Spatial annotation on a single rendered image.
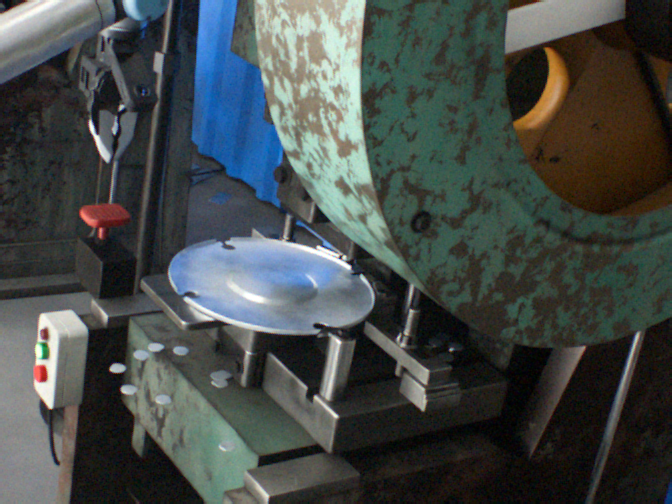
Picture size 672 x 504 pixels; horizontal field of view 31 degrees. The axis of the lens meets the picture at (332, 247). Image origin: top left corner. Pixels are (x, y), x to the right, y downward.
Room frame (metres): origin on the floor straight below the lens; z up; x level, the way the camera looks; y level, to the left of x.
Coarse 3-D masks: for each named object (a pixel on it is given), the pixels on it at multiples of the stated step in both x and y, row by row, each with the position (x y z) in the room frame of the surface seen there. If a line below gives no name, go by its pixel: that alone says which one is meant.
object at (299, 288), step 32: (192, 256) 1.59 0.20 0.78; (224, 256) 1.61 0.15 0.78; (256, 256) 1.63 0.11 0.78; (288, 256) 1.65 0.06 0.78; (320, 256) 1.68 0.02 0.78; (192, 288) 1.49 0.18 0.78; (224, 288) 1.51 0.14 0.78; (256, 288) 1.51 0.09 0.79; (288, 288) 1.53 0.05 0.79; (320, 288) 1.57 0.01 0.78; (352, 288) 1.58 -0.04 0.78; (224, 320) 1.41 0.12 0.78; (256, 320) 1.43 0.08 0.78; (288, 320) 1.45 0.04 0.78; (320, 320) 1.47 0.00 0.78; (352, 320) 1.48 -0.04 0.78
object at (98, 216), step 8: (88, 208) 1.74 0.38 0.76; (96, 208) 1.75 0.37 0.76; (104, 208) 1.76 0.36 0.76; (112, 208) 1.76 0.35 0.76; (120, 208) 1.77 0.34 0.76; (88, 216) 1.72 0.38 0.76; (96, 216) 1.72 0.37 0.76; (104, 216) 1.73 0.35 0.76; (112, 216) 1.73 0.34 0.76; (120, 216) 1.74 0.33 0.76; (128, 216) 1.74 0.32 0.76; (96, 224) 1.71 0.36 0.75; (104, 224) 1.71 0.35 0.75; (112, 224) 1.72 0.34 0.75; (120, 224) 1.73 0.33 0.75; (128, 224) 1.74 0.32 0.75; (104, 232) 1.74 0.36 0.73
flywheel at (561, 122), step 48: (528, 0) 1.22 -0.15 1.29; (576, 0) 1.19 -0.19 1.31; (624, 0) 1.23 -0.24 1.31; (528, 48) 1.23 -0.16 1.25; (576, 48) 1.27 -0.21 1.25; (624, 48) 1.29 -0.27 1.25; (576, 96) 1.28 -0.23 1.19; (624, 96) 1.33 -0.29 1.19; (528, 144) 1.25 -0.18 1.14; (576, 144) 1.29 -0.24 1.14; (624, 144) 1.34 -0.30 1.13; (576, 192) 1.30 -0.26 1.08; (624, 192) 1.35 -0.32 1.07
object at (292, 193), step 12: (276, 168) 1.58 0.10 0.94; (288, 168) 1.57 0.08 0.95; (276, 180) 1.57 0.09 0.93; (288, 180) 1.57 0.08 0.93; (276, 192) 1.59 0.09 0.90; (288, 192) 1.57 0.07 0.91; (300, 192) 1.52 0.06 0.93; (288, 204) 1.57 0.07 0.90; (300, 204) 1.54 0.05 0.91; (312, 204) 1.52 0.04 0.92; (312, 216) 1.52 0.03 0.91; (324, 216) 1.53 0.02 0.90; (336, 228) 1.52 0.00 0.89
